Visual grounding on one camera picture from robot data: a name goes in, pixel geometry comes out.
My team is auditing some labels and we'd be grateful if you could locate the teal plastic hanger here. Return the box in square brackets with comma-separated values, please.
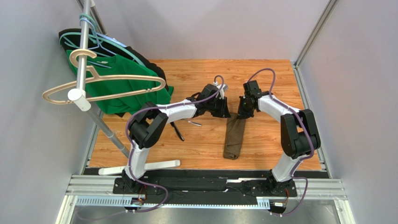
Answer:
[59, 13, 147, 66]

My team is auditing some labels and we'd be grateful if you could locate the black garment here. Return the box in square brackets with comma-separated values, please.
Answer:
[58, 28, 166, 80]

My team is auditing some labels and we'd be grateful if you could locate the aluminium frame rail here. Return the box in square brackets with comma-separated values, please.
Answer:
[56, 168, 355, 224]

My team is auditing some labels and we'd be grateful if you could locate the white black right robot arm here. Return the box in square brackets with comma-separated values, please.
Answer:
[238, 80, 321, 195]

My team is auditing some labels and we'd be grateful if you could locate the light blue wire hanger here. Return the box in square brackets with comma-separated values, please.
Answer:
[65, 17, 125, 67]

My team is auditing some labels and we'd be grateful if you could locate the green t-shirt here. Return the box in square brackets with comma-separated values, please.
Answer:
[85, 55, 174, 114]

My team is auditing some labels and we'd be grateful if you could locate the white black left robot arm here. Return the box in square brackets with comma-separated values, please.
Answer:
[121, 82, 231, 189]

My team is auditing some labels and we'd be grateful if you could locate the silver clothes rack pole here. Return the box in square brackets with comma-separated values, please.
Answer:
[68, 0, 129, 157]

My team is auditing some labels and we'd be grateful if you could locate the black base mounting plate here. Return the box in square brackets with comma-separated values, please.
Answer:
[113, 176, 298, 197]

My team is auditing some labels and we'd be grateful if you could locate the silver fork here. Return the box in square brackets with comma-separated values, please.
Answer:
[182, 119, 202, 127]

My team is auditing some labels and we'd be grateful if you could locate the beige plastic hanger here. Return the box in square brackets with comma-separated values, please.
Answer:
[43, 49, 166, 105]

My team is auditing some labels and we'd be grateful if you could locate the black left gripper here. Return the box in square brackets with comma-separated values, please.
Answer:
[206, 97, 232, 119]

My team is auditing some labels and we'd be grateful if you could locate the white rack base foot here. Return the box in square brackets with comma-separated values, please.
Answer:
[98, 160, 181, 175]

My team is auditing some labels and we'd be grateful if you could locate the brown cloth napkin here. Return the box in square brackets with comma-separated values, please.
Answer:
[223, 112, 246, 160]

